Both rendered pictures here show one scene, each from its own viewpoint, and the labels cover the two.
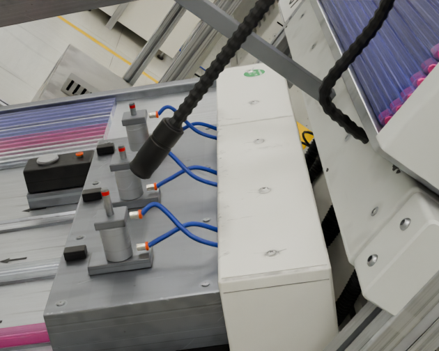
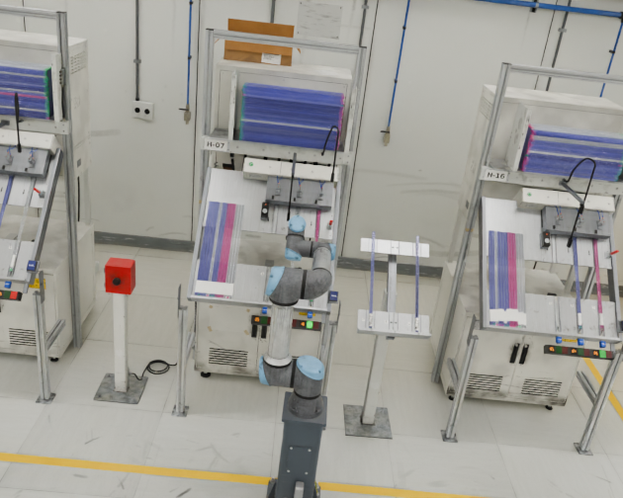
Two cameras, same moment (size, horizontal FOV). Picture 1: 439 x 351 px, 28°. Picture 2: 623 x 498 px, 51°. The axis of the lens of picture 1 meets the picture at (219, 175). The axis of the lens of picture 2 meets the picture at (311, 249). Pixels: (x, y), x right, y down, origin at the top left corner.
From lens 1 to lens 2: 3.18 m
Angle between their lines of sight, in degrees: 71
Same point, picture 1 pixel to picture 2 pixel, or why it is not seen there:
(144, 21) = not seen: outside the picture
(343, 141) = (313, 156)
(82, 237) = (310, 201)
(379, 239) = (345, 159)
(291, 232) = (327, 170)
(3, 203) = (261, 225)
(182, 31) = not seen: outside the picture
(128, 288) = (328, 195)
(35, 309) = (310, 215)
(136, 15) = not seen: outside the picture
